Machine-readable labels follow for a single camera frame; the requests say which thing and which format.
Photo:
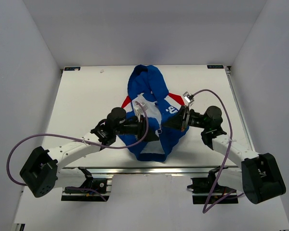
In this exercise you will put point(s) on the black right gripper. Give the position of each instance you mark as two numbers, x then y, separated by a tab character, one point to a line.
180	120

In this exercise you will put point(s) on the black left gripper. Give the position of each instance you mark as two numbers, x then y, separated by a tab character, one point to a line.
140	126

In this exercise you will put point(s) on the blue white red hooded jacket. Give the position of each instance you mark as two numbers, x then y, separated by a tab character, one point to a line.
146	85

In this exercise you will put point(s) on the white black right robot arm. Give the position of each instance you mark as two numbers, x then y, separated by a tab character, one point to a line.
258	176

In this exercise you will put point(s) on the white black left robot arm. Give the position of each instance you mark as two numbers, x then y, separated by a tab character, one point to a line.
45	170

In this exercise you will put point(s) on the blue right corner label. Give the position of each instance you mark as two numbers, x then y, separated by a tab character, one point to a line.
215	66

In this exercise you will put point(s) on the blue corner label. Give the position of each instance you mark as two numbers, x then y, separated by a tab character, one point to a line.
215	66
71	68

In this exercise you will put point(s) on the blue left corner label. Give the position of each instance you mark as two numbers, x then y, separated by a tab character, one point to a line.
71	68

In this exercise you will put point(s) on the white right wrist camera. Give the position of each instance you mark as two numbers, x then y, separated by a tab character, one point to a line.
189	99

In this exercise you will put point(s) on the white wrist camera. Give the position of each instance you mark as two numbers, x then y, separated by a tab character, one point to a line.
139	109
189	99

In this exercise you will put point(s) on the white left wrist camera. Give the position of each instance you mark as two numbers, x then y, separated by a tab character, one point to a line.
139	109

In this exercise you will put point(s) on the aluminium front table rail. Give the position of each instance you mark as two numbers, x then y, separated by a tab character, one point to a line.
150	170

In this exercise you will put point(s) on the aluminium right side rail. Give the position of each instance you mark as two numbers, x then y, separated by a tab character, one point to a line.
242	118

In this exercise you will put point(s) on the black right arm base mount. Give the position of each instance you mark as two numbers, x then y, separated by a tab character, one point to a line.
200	188

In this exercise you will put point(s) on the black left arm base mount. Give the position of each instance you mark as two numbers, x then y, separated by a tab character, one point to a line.
92	188

